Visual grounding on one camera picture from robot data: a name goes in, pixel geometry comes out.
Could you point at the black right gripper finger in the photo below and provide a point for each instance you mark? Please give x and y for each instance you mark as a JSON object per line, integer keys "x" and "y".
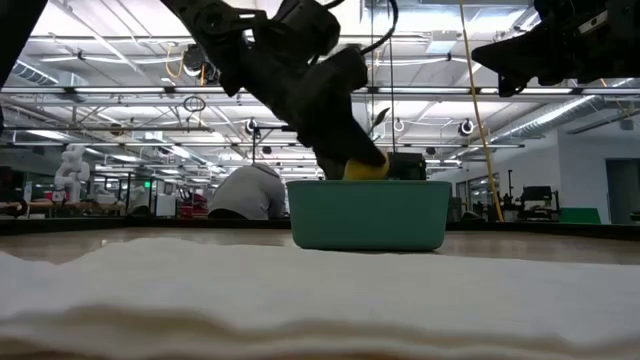
{"x": 520, "y": 55}

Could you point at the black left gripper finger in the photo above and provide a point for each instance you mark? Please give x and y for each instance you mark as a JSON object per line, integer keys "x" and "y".
{"x": 355, "y": 145}

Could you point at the yellow lemon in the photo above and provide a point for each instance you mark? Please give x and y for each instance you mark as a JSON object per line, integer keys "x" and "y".
{"x": 365, "y": 172}

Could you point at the teal plastic tupperware container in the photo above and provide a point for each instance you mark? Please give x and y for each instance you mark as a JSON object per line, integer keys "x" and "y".
{"x": 370, "y": 215}

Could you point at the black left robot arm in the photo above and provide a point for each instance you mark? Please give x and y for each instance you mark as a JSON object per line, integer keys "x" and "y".
{"x": 220, "y": 25}

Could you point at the person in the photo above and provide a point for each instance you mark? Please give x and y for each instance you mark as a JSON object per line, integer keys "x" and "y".
{"x": 250, "y": 192}

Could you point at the black equipment stand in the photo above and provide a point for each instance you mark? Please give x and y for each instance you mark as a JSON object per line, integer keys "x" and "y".
{"x": 537, "y": 200}

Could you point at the white paper sheet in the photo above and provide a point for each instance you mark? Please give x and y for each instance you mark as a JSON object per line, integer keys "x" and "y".
{"x": 320, "y": 300}

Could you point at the green panel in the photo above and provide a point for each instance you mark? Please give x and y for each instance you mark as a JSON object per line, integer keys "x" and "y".
{"x": 580, "y": 216}

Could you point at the red cart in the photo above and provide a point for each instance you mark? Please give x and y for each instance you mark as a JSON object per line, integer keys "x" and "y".
{"x": 192, "y": 205}

